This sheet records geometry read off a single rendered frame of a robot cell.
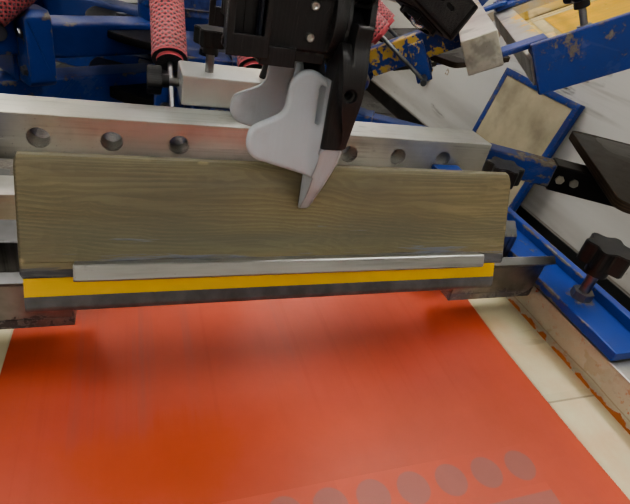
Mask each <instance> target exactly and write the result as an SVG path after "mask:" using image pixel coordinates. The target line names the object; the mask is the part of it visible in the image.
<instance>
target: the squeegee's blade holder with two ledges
mask: <svg viewBox="0 0 630 504"><path fill-rule="evenodd" d="M483 265H484V254H481V253H477V252H441V253H399V254H358V255H316V256H275V257H234V258H192V259H151V260H109V261H75V262H74V264H73V282H95V281H122V280H149V279H175V278H202V277H229V276H256V275H282V274H309V273H336V272H362V271H389V270H416V269H443V268H469V267H483Z"/></svg>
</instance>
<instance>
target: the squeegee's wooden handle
mask: <svg viewBox="0 0 630 504"><path fill-rule="evenodd" d="M13 175H14V191H15V208H16V224H17V241H18V257H19V273H20V276H21V277H22V278H23V279H33V278H62V277H73V264H74V262H75V261H109V260H151V259H192V258H234V257H275V256H316V255H358V254H399V253H441V252H477V253H481V254H484V263H501V261H502V259H503V249H504V240H505V231H506V222H507V213H508V204H509V194H510V185H511V182H510V177H509V175H508V174H507V173H506V172H487V171H464V170H442V169H419V168H397V167H374V166H352V165H336V167H335V168H334V170H333V172H332V173H331V175H330V176H329V178H328V180H327V181H326V183H325V185H324V186H323V188H322V189H321V190H320V192H319V193H318V195H317V196H316V197H315V199H314V200H313V201H312V203H311V204H310V206H309V207H308V208H298V199H299V192H300V186H301V178H302V175H303V174H301V173H298V172H295V171H291V170H288V169H285V168H282V167H279V166H276V165H272V164H269V163H266V162H262V161H239V160H216V159H194V158H171V157H149V156H126V155H104V154H81V153H59V152H36V151H17V153H16V154H15V156H14V159H13Z"/></svg>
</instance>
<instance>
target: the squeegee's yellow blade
mask: <svg viewBox="0 0 630 504"><path fill-rule="evenodd" d="M493 272H494V263H484V265H483V267H469V268H443V269H416V270H389V271H362V272H336V273H309V274H282V275H256V276H229V277H202V278H175V279H149V280H122V281H95V282H73V277H62V278H33V279H23V286H24V298H27V297H49V296H71V295H93V294H115V293H137V292H158V291H180V290H202V289H224V288H246V287H268V286H290V285H312V284H333V283H355V282H377V281H399V280H421V279H443V278H465V277H487V276H493Z"/></svg>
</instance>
